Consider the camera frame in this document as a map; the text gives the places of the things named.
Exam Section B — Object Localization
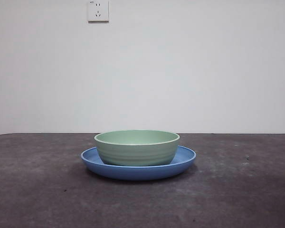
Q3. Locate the white wall socket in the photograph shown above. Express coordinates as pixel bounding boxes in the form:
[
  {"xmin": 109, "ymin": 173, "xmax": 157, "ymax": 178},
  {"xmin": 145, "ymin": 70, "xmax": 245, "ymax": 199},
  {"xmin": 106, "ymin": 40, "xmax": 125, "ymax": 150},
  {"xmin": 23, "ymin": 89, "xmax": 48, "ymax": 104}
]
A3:
[{"xmin": 87, "ymin": 0, "xmax": 110, "ymax": 24}]

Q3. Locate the green ribbed bowl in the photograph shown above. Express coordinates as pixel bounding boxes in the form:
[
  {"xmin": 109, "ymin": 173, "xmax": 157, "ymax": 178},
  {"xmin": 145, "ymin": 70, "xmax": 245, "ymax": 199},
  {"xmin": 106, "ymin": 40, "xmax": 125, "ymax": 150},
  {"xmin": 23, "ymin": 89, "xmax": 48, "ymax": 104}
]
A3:
[{"xmin": 94, "ymin": 129, "xmax": 181, "ymax": 167}]

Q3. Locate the blue round plate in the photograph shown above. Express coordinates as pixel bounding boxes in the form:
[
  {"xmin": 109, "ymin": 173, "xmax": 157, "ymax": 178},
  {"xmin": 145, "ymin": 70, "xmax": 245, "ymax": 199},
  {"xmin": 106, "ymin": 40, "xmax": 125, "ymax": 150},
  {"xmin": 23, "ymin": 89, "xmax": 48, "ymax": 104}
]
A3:
[{"xmin": 80, "ymin": 145, "xmax": 197, "ymax": 181}]

